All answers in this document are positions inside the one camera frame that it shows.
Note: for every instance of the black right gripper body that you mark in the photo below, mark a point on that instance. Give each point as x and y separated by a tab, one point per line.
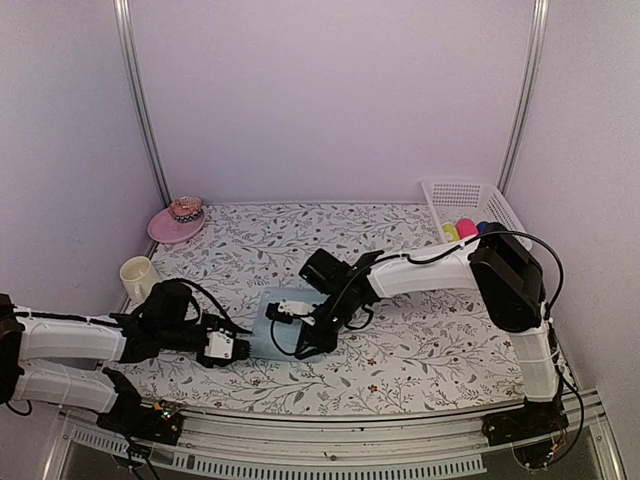
328	341

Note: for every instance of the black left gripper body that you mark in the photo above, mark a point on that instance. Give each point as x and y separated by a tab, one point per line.
173	339

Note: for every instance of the light blue towel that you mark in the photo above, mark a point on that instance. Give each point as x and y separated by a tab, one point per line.
287	335

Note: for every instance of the dark blue towel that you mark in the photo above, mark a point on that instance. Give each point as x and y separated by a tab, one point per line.
483	227

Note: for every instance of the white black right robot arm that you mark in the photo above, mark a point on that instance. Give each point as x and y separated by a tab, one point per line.
494	262

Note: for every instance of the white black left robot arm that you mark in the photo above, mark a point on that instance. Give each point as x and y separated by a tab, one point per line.
35	347

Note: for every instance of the cream ceramic mug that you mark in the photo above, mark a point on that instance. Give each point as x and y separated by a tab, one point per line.
138	276

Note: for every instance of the floral tablecloth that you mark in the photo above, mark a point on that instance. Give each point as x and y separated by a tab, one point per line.
420	352

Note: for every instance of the pink plate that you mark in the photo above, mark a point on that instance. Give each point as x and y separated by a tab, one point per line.
164	229

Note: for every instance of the yellow rolled towel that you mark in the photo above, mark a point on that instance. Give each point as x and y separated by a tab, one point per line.
450	233

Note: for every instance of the pink rolled towel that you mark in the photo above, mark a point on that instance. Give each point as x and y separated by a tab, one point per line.
466	228

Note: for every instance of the white plastic basket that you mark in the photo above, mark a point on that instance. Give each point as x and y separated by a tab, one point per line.
451	200

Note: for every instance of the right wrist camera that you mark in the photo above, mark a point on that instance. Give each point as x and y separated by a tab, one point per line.
325	273

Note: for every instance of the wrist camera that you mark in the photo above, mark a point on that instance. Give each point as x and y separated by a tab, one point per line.
170	304
325	273

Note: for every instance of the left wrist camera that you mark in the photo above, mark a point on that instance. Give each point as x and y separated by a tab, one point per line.
170	304

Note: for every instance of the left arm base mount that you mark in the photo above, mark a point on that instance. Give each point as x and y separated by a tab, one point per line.
130	418

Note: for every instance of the aluminium front rail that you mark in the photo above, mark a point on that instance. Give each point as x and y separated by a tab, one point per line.
218	444

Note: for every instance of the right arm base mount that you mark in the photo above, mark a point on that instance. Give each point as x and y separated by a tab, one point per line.
530	420

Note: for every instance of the left aluminium frame post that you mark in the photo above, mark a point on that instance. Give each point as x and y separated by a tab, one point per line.
124	25

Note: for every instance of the aluminium frame post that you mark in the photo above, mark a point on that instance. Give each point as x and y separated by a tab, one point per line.
124	25
533	56

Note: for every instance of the right aluminium frame post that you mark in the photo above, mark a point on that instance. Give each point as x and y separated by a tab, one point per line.
533	56

